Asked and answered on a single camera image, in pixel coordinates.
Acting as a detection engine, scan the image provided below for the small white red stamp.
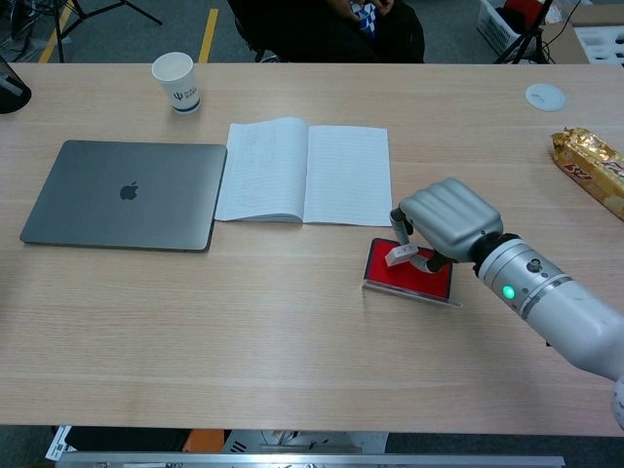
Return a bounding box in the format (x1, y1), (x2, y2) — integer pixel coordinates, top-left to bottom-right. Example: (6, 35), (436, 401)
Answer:
(384, 245), (418, 267)

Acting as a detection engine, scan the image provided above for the black desk object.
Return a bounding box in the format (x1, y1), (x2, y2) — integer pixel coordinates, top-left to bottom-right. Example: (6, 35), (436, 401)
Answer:
(0, 54), (33, 115)

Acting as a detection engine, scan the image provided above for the white label sheet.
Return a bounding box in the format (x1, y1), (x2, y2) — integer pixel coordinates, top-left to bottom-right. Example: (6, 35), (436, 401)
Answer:
(45, 425), (77, 462)

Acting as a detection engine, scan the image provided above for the brown cardboard box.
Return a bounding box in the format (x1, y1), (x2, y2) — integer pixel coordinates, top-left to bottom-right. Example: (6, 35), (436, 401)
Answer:
(538, 8), (624, 64)

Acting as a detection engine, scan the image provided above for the grey closed laptop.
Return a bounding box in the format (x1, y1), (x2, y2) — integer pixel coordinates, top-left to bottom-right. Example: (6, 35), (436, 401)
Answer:
(19, 139), (229, 254)

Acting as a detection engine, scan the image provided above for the round grey cable grommet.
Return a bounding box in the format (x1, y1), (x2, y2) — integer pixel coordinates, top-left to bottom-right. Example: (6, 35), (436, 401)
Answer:
(525, 82), (568, 113)

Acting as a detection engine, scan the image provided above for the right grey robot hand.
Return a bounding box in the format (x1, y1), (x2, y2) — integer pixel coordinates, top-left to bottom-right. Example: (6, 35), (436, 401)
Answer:
(389, 176), (504, 273)

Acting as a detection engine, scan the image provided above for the blue white puzzle toy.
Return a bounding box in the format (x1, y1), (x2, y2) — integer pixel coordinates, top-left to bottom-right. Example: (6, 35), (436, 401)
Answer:
(349, 0), (381, 43)

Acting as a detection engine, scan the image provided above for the red ink stamp pad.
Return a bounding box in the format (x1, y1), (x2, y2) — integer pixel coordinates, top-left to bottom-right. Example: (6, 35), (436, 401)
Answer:
(361, 237), (462, 308)

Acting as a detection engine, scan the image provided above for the white paper cup blue logo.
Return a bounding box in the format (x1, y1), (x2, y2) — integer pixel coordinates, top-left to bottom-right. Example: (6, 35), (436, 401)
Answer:
(150, 52), (202, 115)

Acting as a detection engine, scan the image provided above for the aluminium profile rail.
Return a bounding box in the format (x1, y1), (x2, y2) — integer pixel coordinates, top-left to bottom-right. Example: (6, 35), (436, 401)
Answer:
(56, 455), (566, 468)

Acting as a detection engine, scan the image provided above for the white foam tray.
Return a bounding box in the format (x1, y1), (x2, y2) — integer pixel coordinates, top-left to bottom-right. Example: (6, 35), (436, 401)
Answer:
(573, 26), (624, 64)

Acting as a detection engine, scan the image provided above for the orange object under table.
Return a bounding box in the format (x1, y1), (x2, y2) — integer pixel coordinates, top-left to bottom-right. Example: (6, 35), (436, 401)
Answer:
(183, 428), (226, 453)

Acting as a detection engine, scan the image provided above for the white plastic basket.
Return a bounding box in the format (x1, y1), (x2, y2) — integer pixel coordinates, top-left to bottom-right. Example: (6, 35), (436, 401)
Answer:
(476, 0), (542, 56)

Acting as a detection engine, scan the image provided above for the open lined notebook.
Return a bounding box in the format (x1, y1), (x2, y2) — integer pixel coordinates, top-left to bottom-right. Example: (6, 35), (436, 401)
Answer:
(214, 116), (394, 228)

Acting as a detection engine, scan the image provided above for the black tripod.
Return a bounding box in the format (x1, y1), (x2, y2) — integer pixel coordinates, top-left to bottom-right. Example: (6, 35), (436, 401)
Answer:
(9, 0), (164, 63)
(492, 0), (581, 65)

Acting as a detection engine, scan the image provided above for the seated person in black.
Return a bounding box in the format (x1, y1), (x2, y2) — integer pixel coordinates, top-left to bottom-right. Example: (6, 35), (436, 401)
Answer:
(226, 0), (426, 64)

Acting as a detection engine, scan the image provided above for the golden snack packet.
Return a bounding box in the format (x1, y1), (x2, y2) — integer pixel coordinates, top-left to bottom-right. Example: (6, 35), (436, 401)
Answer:
(550, 127), (624, 221)

